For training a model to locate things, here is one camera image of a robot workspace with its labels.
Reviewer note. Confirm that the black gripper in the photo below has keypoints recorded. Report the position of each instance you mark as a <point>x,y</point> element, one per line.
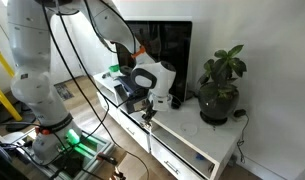
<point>149,111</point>

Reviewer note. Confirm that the white glasses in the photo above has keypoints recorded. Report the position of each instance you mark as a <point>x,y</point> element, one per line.
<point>148,126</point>

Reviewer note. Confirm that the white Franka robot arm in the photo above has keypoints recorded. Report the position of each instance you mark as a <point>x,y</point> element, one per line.
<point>32,90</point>

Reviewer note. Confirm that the clear plastic lid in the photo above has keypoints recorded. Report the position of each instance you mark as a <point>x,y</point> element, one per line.
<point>188,129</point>

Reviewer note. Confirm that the dark blue open box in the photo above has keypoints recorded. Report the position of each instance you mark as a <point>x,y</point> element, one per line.
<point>125,83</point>

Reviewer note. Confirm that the white TV cabinet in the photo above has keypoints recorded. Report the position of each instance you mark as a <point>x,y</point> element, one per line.
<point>198,140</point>

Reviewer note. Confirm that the green plastic bin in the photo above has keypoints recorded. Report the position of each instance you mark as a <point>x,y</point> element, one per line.
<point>114,68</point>

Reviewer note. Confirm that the small blue object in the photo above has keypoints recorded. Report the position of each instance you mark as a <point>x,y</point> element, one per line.
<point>200,156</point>

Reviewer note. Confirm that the green plant in black pot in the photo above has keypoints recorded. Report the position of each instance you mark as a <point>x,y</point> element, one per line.
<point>218,103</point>

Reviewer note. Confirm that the black flat television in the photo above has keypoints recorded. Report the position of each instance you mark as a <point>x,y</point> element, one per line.
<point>172,43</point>

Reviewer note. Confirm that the dark patterned floor mat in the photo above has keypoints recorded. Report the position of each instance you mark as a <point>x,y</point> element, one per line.
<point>63,91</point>

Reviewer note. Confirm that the black power adapter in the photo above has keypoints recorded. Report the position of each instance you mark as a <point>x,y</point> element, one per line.
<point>239,113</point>

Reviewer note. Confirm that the yellow metal stand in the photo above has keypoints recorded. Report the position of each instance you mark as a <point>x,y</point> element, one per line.
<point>2,96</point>

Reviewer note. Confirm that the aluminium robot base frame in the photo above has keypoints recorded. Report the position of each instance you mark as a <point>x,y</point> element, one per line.
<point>88,150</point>

